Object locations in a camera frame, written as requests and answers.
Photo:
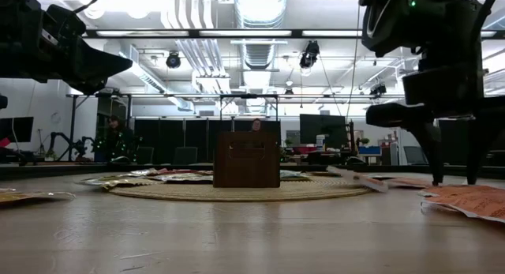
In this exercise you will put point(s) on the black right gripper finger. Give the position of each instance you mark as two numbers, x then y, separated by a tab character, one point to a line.
432	147
475	147

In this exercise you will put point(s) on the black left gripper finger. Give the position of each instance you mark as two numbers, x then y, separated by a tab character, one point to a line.
100	74
98	55

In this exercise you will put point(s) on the green tea packet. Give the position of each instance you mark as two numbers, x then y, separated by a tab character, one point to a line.
378	177

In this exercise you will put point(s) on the black background robot arm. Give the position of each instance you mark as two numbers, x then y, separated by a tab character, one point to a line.
59	137

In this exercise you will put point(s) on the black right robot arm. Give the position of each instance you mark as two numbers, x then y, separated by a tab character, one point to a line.
394	21

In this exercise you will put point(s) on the brown wooden tea box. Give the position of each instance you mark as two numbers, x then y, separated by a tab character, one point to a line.
246	163

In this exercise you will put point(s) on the grey office chair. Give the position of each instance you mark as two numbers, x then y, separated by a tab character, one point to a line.
414	155

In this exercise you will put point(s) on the black room divider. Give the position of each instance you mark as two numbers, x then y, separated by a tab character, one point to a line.
455	143
165	136

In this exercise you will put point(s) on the white square column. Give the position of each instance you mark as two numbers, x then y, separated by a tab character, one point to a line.
403	147

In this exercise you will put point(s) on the blue storage box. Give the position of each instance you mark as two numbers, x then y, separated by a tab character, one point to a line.
369	150

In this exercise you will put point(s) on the black ceiling spotlight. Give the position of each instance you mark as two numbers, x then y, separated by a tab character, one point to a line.
173	60
378	89
309	55

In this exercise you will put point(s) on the person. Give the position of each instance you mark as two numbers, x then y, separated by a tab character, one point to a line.
256	125
118	143

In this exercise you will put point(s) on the small black monitor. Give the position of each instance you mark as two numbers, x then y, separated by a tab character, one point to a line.
17	128

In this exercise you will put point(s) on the snack packets left of mat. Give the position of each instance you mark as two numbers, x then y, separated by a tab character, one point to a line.
130	185
98	180

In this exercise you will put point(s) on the red storage bin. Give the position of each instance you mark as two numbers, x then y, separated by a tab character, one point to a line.
304	150

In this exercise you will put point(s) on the black beam with light strips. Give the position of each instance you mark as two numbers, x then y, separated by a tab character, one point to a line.
296	33

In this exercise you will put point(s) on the round woven placemat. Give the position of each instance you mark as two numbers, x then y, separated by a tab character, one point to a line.
236	193

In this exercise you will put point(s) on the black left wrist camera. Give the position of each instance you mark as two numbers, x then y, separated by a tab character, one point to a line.
65	20

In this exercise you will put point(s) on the black background metal frame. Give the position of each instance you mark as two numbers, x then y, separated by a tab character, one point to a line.
73	128

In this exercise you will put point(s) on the black aluminium table frame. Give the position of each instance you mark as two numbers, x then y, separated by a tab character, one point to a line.
59	170

